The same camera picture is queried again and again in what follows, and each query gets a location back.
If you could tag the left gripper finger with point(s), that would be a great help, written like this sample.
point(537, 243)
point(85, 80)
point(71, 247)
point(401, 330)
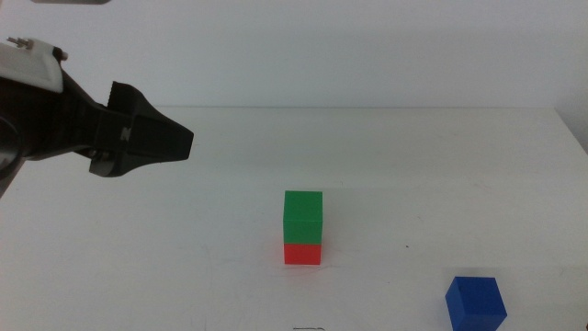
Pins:
point(128, 99)
point(151, 138)

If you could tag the green cube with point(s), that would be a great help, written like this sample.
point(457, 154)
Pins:
point(302, 216)

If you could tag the red cube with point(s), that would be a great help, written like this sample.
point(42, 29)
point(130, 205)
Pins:
point(302, 254)

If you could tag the blue cube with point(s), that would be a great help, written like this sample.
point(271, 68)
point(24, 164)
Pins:
point(475, 305)

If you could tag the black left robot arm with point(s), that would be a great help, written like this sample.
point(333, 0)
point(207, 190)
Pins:
point(7, 165)

